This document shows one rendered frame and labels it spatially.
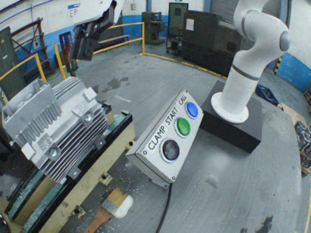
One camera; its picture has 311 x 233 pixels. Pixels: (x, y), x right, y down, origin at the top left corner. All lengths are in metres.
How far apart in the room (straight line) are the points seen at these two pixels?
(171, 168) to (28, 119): 0.25
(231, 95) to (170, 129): 0.36
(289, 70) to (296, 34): 1.78
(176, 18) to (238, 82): 6.98
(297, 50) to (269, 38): 6.76
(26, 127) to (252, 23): 0.58
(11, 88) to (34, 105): 3.22
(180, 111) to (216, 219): 0.37
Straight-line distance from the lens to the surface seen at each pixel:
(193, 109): 0.25
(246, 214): 0.54
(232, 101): 0.53
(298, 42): 7.16
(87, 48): 0.25
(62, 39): 0.62
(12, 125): 0.26
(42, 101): 0.26
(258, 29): 0.43
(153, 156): 0.17
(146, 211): 0.43
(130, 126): 0.47
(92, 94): 0.29
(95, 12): 0.25
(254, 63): 0.46
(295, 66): 7.21
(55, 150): 0.26
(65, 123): 0.28
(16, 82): 3.43
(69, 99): 0.30
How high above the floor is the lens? 1.23
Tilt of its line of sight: 44 degrees down
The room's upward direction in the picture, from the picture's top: 1 degrees clockwise
